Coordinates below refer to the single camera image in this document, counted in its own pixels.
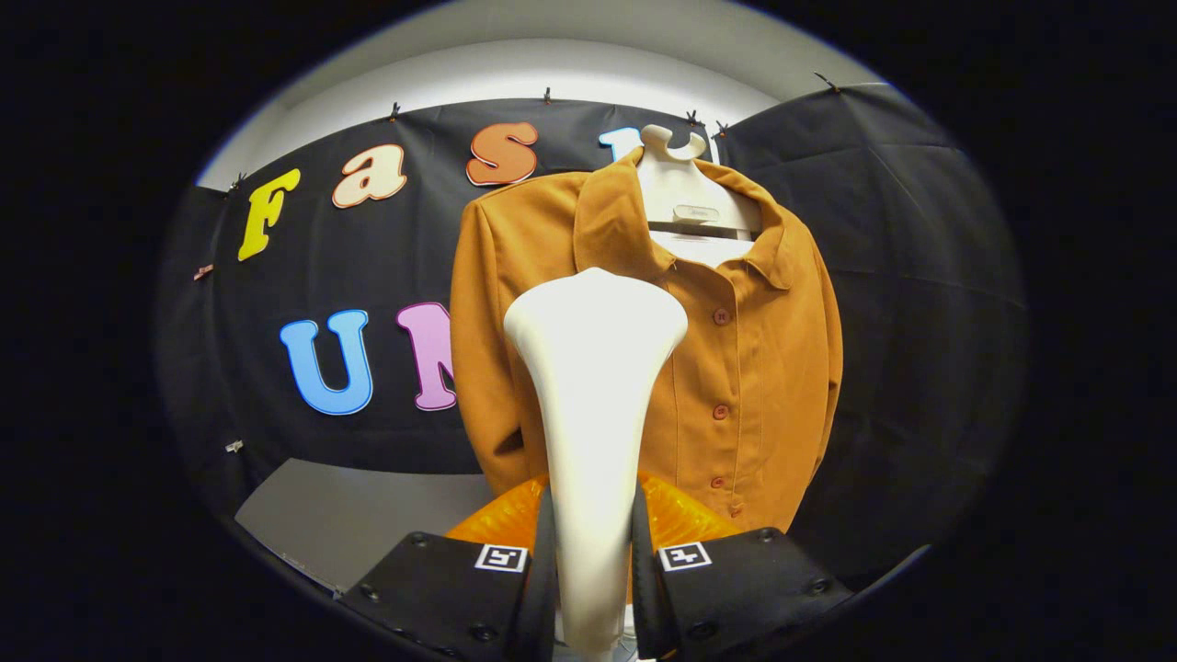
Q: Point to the orange-brown button shirt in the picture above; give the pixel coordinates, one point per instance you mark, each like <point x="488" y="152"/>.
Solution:
<point x="763" y="349"/>

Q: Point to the white clothes hanger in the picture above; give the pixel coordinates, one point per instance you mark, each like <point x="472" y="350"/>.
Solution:
<point x="685" y="188"/>

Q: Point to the row of black clips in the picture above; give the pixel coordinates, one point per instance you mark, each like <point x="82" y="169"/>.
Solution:
<point x="546" y="95"/>

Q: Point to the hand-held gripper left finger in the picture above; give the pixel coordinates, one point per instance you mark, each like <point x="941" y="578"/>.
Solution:
<point x="541" y="588"/>

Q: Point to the grey cabinet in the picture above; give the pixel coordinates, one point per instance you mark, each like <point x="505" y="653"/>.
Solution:
<point x="368" y="515"/>

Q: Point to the white garment steamer head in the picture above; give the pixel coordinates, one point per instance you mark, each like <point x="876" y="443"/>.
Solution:
<point x="593" y="386"/>

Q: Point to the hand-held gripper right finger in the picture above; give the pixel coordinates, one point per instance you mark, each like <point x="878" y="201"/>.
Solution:
<point x="644" y="588"/>

